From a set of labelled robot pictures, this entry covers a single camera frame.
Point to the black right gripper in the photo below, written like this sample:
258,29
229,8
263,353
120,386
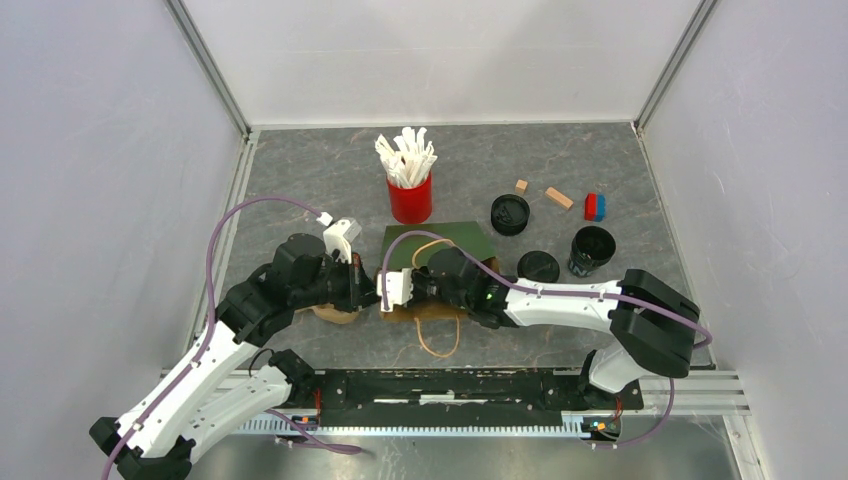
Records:
417,272

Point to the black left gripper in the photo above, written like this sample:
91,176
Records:
361,291

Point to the green paper bag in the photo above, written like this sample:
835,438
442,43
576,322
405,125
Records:
413,246

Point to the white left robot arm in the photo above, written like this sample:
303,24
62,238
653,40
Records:
171,428

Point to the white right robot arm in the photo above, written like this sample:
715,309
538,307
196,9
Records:
653,326

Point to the black coffee lid stack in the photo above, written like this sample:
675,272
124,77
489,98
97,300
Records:
509,214

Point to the brown cardboard cup carrier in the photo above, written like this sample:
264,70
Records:
330,314

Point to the red cup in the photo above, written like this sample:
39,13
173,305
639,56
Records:
411,205

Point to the small wooden cube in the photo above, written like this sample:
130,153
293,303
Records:
521,187

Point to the white wrapped stirrer bundle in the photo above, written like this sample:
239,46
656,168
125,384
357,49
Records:
408,158

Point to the long wooden block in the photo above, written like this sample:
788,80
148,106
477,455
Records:
559,198

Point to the red and blue block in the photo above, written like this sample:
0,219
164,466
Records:
594,207

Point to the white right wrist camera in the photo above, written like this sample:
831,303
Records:
395,289

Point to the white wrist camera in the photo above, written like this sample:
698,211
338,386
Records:
395,289
338,236

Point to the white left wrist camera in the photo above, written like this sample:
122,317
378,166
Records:
338,236

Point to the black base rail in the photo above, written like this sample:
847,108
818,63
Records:
460,398

